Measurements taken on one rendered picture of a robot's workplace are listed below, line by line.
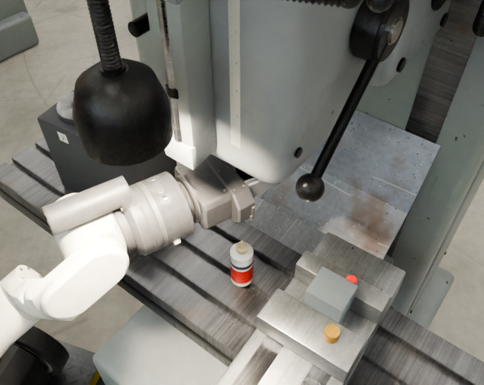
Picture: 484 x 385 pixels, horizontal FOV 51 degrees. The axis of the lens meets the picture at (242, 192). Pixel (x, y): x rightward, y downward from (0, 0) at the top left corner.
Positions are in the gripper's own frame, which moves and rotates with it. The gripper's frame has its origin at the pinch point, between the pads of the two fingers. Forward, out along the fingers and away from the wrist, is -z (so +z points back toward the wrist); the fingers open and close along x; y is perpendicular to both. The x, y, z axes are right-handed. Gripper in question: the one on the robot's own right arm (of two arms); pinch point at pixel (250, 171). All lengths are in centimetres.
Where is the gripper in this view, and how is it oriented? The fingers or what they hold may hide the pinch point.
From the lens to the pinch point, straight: 68.6
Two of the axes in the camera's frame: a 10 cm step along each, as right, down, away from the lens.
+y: -0.1, 6.7, 7.4
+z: -8.5, 3.8, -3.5
